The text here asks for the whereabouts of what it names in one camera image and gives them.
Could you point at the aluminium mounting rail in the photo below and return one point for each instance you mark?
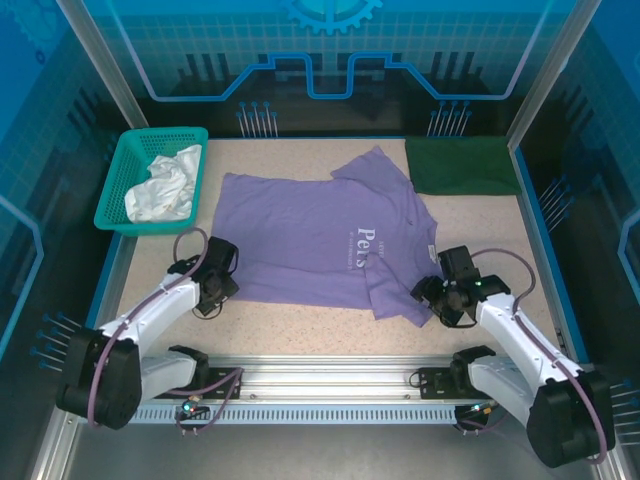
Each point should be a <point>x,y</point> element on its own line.
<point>325,375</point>

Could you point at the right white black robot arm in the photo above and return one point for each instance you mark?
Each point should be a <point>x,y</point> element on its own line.
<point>520,340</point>

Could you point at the teal plastic basket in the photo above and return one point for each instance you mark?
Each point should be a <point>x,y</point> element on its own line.
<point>112,200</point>

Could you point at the black base plate left arm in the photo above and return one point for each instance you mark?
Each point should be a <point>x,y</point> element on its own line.
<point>227,382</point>

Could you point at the black base plate right arm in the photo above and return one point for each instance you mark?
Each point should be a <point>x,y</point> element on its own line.
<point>432,382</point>

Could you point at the small adapter with green light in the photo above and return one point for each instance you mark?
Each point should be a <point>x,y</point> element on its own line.
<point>484,409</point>
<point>192,406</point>

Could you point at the purple t-shirt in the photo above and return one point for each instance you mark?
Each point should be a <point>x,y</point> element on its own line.
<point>290,235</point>

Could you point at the white t-shirt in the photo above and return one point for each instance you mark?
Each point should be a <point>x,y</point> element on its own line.
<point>165,190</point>

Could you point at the aluminium frame post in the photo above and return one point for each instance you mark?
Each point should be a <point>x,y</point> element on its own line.
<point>547,70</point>
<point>100,60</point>

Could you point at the folded dark green t-shirt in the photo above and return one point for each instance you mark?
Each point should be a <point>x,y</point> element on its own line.
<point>460,165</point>

